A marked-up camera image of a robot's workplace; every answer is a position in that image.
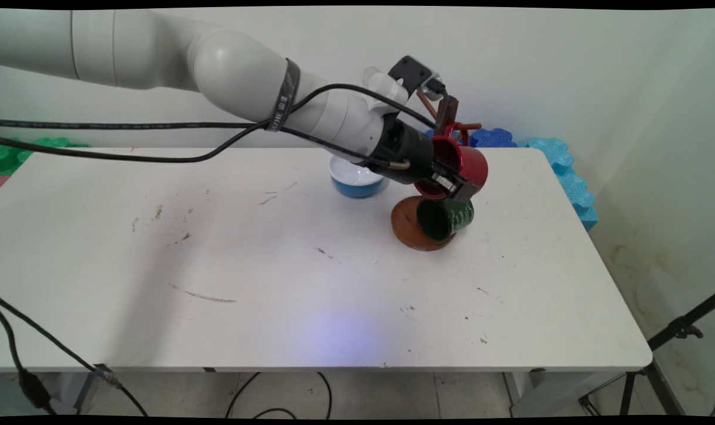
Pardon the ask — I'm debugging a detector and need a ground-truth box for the cyan foam mat tile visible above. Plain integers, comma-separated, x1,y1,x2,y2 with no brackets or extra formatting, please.
518,138,599,231

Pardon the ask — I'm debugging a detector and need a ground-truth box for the green foam mat tile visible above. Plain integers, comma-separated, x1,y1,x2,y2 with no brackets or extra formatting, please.
0,136,90,176

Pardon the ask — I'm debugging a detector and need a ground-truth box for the black tripod stand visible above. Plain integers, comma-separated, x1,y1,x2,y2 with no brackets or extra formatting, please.
578,292,715,417

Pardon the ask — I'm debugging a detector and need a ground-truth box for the red enamel mug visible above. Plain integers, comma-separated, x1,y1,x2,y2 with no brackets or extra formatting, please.
414,121,489,200

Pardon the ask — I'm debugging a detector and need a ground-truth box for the black camera cable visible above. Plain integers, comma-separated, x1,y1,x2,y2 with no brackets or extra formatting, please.
0,79,450,132

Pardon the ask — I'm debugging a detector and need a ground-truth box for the black floor cable loop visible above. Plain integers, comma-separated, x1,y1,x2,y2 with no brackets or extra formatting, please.
224,372,333,420

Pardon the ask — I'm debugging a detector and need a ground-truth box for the brown wooden mug tree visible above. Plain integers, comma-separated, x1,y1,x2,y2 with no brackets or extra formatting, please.
390,91,482,252

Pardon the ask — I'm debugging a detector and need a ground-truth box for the black hanging cable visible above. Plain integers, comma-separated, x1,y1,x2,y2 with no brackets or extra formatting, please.
0,294,150,417

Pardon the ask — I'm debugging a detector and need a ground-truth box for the dark green enamel mug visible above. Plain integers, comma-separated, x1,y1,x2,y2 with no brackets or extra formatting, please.
416,198,475,241

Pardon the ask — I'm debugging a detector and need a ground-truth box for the black velcro strap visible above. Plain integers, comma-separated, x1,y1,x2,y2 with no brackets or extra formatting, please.
265,58,302,132

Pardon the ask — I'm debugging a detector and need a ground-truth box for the white table leg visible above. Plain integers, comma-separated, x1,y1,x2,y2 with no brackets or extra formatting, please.
504,370,572,419

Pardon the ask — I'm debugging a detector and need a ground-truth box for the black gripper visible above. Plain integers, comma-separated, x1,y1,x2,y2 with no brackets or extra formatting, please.
369,114,475,205

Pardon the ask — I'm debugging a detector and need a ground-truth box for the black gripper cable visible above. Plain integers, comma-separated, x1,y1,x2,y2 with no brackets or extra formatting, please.
0,121,412,172

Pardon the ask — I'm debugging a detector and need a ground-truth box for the blue bowl white inside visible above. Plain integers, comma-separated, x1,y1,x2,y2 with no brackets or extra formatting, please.
328,153,388,199

